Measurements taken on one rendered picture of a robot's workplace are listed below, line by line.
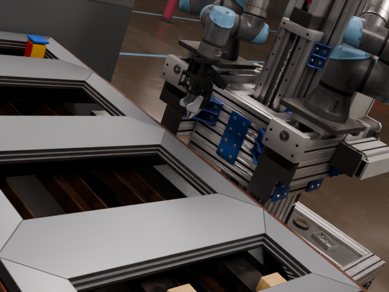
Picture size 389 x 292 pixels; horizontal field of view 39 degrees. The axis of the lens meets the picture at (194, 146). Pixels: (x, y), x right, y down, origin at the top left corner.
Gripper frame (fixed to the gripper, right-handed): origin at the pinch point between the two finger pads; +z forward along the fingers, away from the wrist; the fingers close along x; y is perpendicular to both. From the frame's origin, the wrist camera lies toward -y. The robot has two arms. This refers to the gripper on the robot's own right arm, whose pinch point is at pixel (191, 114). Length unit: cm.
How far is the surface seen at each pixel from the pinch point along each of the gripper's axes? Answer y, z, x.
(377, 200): -270, 90, -35
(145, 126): 15.5, 5.6, -2.9
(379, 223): -233, 90, -12
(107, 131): 31.8, 5.6, 0.3
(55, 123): 45.8, 5.6, -5.2
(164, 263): 51, 7, 54
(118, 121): 23.7, 5.6, -6.0
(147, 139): 20.9, 5.6, 5.7
